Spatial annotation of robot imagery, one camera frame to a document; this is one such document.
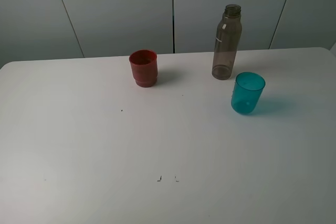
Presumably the teal transparent plastic cup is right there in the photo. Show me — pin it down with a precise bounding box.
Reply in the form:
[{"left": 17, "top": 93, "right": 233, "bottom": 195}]
[{"left": 231, "top": 72, "right": 266, "bottom": 114}]

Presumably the red plastic cup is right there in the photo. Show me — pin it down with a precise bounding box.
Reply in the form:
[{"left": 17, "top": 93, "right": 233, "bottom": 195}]
[{"left": 129, "top": 49, "right": 158, "bottom": 88}]

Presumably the smoky transparent plastic bottle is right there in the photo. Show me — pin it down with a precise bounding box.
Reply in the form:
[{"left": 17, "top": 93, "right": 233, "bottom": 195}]
[{"left": 212, "top": 4, "right": 242, "bottom": 80}]

